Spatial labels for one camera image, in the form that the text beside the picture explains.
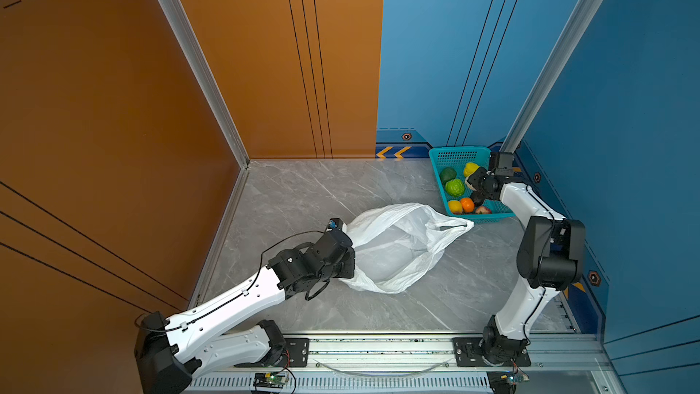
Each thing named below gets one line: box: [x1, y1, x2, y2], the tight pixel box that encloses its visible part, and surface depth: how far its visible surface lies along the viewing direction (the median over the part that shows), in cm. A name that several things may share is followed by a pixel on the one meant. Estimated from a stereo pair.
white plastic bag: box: [339, 202, 475, 294], surface depth 78 cm
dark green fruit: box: [439, 166, 457, 186], surface depth 111 cm
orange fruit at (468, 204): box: [460, 197, 475, 214], surface depth 102 cm
